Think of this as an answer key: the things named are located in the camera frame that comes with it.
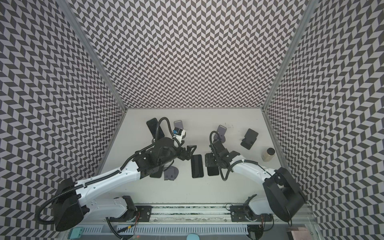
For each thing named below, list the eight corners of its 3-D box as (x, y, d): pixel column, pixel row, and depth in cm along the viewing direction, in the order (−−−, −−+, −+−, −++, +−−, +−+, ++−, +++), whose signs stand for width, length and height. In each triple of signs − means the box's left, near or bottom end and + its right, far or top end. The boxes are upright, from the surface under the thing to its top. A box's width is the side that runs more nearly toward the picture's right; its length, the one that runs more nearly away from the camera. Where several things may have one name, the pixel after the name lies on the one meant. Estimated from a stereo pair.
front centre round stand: (164, 181, 84) (163, 178, 80) (166, 169, 89) (165, 166, 85) (177, 181, 84) (176, 178, 80) (178, 169, 89) (177, 166, 85)
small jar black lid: (262, 164, 92) (269, 156, 83) (260, 156, 95) (266, 147, 87) (269, 164, 92) (277, 156, 83) (267, 156, 95) (274, 147, 87)
